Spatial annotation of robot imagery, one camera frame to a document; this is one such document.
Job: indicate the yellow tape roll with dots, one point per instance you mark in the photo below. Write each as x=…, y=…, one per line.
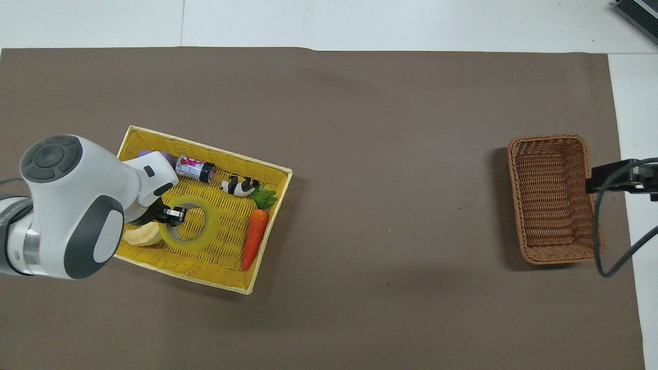
x=208, y=226

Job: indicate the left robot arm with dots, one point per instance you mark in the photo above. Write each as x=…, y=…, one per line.
x=77, y=205

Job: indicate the yellow woven basket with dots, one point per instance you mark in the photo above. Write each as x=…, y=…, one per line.
x=226, y=241

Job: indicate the brown wicker basket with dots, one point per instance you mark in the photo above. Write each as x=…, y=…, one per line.
x=550, y=200

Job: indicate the pale melon slice toy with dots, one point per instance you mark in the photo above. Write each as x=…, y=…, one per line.
x=141, y=235

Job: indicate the small pink printed can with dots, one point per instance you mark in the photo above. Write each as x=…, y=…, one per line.
x=194, y=168

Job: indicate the purple toy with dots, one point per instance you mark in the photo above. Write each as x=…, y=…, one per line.
x=163, y=155

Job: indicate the black and white animal figure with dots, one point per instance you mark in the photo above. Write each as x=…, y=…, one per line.
x=238, y=186

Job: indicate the orange toy carrot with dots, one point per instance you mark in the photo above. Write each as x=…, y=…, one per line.
x=255, y=231

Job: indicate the grey device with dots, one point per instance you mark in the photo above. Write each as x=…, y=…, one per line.
x=640, y=15

